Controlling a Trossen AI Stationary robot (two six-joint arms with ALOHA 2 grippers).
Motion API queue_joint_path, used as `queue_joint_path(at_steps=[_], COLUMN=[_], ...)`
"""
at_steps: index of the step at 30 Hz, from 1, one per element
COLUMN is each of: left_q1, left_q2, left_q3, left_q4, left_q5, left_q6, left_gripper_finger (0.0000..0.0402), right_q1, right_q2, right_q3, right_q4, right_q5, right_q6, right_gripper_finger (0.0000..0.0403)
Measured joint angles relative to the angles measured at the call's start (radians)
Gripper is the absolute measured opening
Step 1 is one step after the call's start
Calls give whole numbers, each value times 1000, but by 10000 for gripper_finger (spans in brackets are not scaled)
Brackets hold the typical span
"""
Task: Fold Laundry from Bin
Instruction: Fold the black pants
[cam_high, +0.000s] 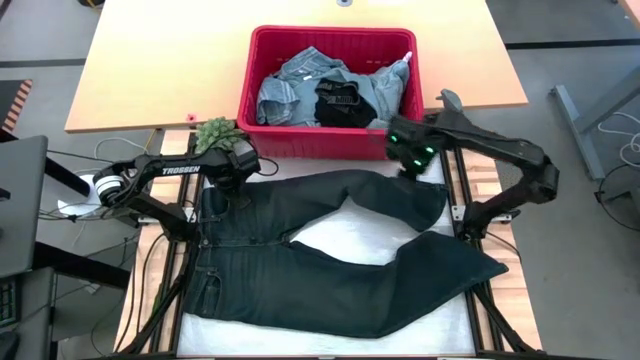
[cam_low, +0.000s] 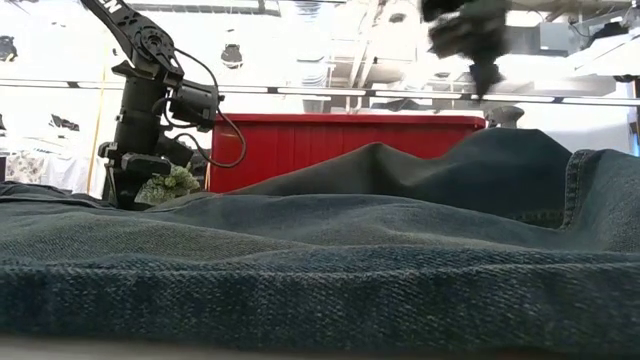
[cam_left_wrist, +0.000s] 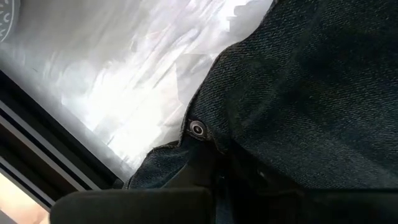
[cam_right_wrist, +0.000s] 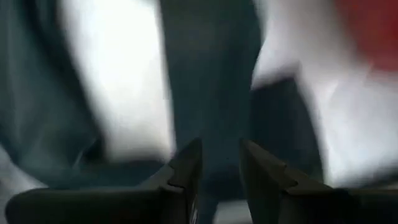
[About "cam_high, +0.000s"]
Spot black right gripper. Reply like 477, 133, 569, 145
387, 117, 444, 179

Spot dark blue denim jeans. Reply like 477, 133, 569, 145
182, 168, 510, 340

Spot red plastic laundry bin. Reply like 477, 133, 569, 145
236, 24, 425, 161

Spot green potted plant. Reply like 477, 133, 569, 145
194, 117, 246, 154

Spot white spray bottle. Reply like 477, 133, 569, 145
437, 88, 466, 116

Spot black garment with print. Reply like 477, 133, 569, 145
313, 77, 379, 129

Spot light blue denim shirt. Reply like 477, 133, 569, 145
256, 46, 411, 129

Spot light wooden table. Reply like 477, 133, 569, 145
64, 0, 530, 134

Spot black cable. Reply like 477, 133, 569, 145
257, 157, 280, 178

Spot white cable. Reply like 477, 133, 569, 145
93, 137, 151, 161
597, 112, 640, 169

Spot grey metal desk frame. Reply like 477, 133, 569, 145
549, 64, 640, 181

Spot black aluminium table frame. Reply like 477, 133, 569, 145
114, 129, 546, 360

